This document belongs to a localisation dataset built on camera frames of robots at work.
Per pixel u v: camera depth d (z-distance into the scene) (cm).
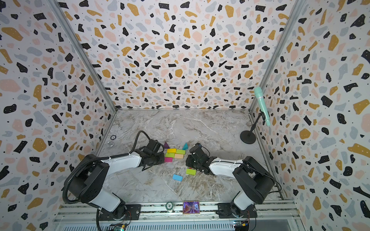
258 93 82
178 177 86
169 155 94
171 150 95
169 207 70
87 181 44
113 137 103
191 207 75
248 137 104
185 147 98
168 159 92
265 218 75
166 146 97
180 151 97
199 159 70
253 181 45
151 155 73
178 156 94
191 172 88
